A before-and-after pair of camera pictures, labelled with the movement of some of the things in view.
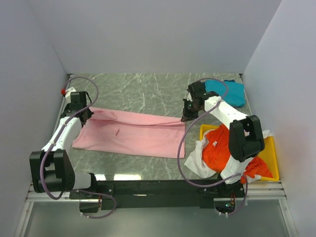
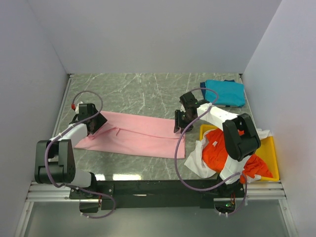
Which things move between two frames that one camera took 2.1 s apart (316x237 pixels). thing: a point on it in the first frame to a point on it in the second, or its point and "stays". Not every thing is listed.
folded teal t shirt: [232, 94] stays
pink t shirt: [134, 133] stays
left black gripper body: [89, 113] to [98, 120]
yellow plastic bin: [268, 153] stays
